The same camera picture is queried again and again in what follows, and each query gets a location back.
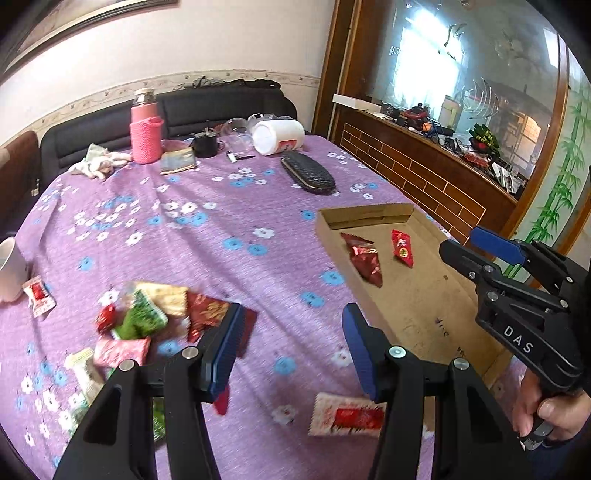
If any pink strawberry snack packet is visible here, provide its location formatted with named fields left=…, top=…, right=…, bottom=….
left=93, top=337, right=151, bottom=368

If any red gold-emblem snack packet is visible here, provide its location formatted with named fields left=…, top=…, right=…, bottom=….
left=391, top=229, right=414, bottom=268

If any green snack packet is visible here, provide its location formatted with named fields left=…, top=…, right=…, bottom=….
left=113, top=290, right=168, bottom=340

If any white cream wafer packet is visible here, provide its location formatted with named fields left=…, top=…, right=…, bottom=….
left=64, top=348, right=104, bottom=405

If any person's right hand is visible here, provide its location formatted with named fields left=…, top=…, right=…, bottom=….
left=512, top=370, right=590, bottom=441

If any red square snack packet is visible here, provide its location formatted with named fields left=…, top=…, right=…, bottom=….
left=186, top=291, right=259, bottom=358

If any white red-label snack packet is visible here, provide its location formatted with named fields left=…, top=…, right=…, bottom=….
left=308, top=393, right=387, bottom=438

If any shallow cardboard tray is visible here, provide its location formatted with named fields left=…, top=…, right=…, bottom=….
left=317, top=203, right=511, bottom=386

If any yellow biscuit packet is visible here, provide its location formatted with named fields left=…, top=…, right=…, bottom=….
left=134, top=281, right=188, bottom=317

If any small red candy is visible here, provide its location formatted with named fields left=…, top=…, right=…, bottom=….
left=95, top=303, right=116, bottom=335

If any dark red foil snack bag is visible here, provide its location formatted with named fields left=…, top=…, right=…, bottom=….
left=341, top=232, right=383, bottom=288

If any wooden brick-pattern cabinet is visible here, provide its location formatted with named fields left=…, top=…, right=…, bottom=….
left=311, top=1, right=581, bottom=243

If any purple floral tablecloth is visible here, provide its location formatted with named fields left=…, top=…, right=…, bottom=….
left=1, top=136, right=404, bottom=479

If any small white red packet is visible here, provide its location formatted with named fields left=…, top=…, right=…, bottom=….
left=22, top=276, right=56, bottom=318

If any white mug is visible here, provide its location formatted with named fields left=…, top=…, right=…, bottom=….
left=0, top=237, right=29, bottom=303

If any small booklet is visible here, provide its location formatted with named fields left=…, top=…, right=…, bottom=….
left=159, top=148, right=197, bottom=176

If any black cup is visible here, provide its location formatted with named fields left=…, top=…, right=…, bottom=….
left=190, top=128, right=225, bottom=158

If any crumpled white cloth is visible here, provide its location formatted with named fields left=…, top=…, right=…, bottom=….
left=68, top=144, right=132, bottom=181

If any clear glass jar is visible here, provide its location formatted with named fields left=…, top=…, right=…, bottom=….
left=221, top=117, right=253, bottom=157

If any pink thermos with knit sleeve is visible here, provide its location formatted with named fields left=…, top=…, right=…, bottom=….
left=129, top=88, right=164, bottom=165

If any white plastic jar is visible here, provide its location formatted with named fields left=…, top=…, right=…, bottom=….
left=252, top=119, right=305, bottom=156

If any brown chair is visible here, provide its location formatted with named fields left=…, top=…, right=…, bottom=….
left=0, top=131, right=41, bottom=238

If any black sofa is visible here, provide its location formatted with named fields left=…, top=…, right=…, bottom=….
left=40, top=79, right=299, bottom=192

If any framed painting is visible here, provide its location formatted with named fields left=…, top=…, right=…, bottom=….
left=1, top=1, right=178, bottom=81

